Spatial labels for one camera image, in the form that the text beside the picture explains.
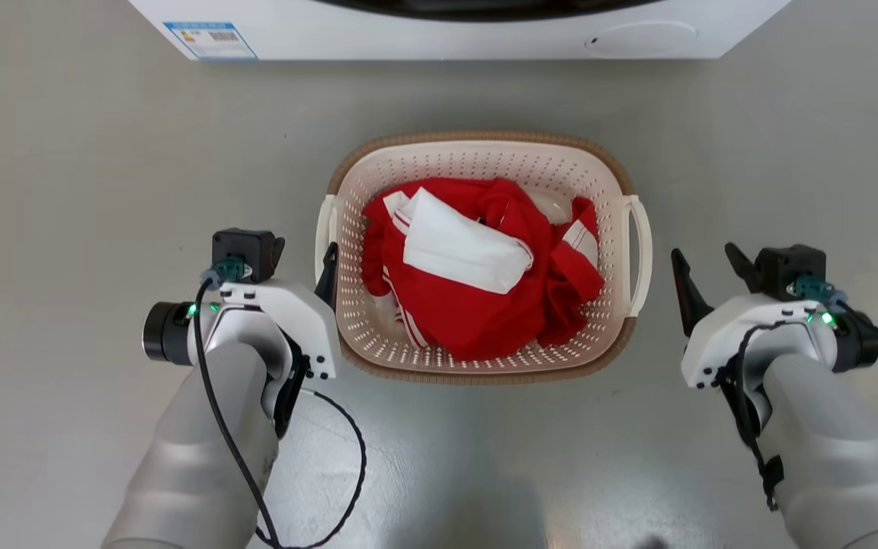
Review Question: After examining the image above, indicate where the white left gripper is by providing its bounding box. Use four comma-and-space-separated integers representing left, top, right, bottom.
197, 237, 341, 381

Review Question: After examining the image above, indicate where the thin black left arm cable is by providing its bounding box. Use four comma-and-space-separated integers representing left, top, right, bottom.
193, 259, 368, 549

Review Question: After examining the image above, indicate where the dark washing machine door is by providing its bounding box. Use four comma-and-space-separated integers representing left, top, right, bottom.
317, 0, 665, 22

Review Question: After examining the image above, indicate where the beige perforated laundry basket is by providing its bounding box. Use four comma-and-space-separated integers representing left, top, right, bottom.
314, 131, 653, 385

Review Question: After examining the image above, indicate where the white washing machine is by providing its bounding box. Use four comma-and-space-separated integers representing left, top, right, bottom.
128, 0, 792, 62

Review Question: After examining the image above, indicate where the blue white energy label sticker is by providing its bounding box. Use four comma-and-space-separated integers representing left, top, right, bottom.
163, 21, 258, 61

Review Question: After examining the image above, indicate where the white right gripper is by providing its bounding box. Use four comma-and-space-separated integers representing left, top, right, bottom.
671, 242, 841, 390

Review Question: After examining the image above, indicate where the red and white garment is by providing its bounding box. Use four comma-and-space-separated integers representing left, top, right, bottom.
361, 177, 606, 362

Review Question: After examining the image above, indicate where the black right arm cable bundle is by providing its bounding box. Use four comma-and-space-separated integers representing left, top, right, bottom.
716, 322, 786, 512

